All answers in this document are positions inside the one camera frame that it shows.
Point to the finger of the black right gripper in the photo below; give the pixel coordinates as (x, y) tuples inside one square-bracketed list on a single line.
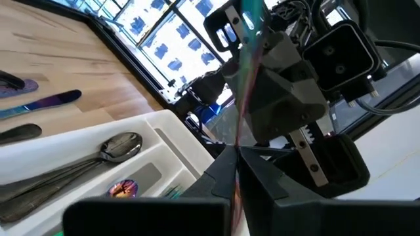
[(348, 164), (210, 23)]

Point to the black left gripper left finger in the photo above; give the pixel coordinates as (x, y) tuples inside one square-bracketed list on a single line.
[(220, 180)]

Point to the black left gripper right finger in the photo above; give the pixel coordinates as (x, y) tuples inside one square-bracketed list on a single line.
[(259, 183)]

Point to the iridescent teal purple fork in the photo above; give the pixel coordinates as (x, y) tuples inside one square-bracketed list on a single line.
[(172, 191)]

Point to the rainbow spoon with red bowl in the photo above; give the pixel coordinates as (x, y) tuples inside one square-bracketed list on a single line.
[(123, 189)]

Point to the black spoon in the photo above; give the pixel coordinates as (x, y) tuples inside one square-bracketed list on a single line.
[(10, 80), (19, 203), (121, 147)]

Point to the white plastic cutlery tray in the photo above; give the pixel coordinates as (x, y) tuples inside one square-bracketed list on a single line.
[(65, 147)]

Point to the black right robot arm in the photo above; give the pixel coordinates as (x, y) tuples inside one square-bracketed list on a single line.
[(210, 88)]

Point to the iridescent blue purple knife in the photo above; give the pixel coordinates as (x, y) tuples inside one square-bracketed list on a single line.
[(29, 88)]

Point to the black aluminium table frame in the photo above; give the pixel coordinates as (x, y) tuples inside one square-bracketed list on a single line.
[(113, 39)]

